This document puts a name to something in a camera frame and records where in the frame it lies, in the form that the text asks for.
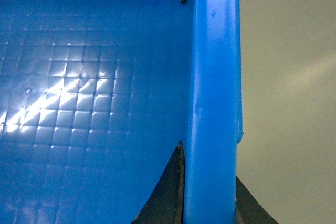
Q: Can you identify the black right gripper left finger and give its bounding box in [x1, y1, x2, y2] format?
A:
[132, 141, 185, 223]

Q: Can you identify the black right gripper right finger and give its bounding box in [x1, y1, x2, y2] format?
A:
[235, 177, 278, 224]

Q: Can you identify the large blue plastic crate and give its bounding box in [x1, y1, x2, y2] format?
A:
[1, 0, 243, 223]

